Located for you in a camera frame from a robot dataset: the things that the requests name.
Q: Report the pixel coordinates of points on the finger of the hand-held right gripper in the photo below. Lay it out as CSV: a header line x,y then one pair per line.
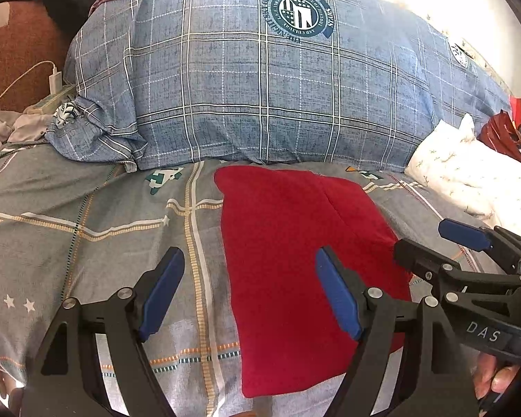
x,y
464,232
425,260

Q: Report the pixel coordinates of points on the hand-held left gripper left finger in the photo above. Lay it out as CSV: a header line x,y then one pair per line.
x,y
163,295

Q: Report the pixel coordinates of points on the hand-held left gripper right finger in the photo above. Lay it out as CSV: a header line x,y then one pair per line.
x,y
336,299

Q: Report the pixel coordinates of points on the red knit garment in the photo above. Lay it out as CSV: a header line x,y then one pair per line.
x,y
286,247

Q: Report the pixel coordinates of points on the person's right hand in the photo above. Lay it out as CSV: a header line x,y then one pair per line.
x,y
495,378

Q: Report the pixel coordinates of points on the white floral pillow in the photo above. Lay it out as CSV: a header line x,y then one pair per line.
x,y
473,169

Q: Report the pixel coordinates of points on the red shopping bag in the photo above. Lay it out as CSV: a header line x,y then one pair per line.
x,y
508,132

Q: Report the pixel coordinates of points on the grey patterned bed sheet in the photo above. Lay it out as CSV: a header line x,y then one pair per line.
x,y
69,234

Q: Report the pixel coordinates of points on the beige power strip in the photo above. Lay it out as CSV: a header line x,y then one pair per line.
x,y
52,102

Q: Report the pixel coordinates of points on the blue plaid pillow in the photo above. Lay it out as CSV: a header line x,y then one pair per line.
x,y
252,87

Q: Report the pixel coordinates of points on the crumpled grey cloth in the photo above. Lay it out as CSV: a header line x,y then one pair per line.
x,y
8,128

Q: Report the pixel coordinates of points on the white charger adapter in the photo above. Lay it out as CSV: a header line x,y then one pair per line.
x,y
54,80

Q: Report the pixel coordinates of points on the brown headboard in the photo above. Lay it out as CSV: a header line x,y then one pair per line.
x,y
17,52

